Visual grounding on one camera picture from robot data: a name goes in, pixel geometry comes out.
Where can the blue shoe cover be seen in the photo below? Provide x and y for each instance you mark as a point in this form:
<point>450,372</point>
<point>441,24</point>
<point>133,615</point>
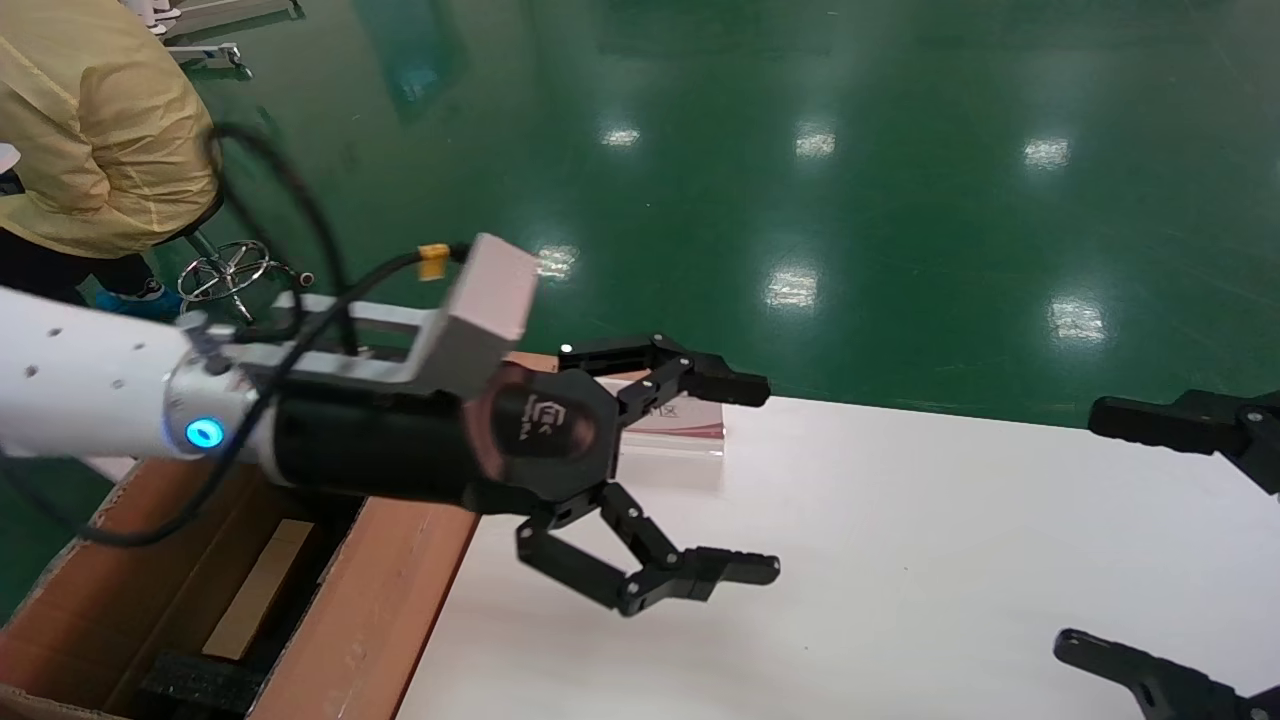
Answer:
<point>140,300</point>

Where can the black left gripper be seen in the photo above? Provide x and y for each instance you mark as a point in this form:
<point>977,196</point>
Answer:
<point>540,430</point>

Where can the acrylic sign with red card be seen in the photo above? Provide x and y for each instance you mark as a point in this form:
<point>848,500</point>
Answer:
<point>690,425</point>

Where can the white metal equipment frame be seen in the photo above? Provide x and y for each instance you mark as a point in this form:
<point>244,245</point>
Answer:
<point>230,12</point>

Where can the small cardboard box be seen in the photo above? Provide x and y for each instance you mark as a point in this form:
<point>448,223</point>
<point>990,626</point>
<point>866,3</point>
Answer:
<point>255,590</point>

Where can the person in yellow coat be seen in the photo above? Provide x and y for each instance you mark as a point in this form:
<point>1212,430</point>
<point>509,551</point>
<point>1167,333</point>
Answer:
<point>90,120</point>

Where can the black stool with chrome base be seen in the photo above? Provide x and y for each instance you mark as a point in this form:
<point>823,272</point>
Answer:
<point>233,265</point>

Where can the black foam block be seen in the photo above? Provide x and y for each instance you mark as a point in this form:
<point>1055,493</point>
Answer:
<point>200,685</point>

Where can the large cardboard box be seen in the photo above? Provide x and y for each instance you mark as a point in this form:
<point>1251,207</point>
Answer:
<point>380,600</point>

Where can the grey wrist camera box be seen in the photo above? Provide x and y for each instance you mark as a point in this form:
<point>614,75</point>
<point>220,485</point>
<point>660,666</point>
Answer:
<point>480,310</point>

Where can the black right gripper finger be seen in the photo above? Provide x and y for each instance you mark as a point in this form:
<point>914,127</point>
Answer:
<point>1160,690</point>
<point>1150,422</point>

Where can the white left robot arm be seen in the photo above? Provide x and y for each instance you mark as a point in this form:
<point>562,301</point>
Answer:
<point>80,380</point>

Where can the grey metal camera bracket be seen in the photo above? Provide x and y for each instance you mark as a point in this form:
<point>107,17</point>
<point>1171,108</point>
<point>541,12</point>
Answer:
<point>330,365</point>

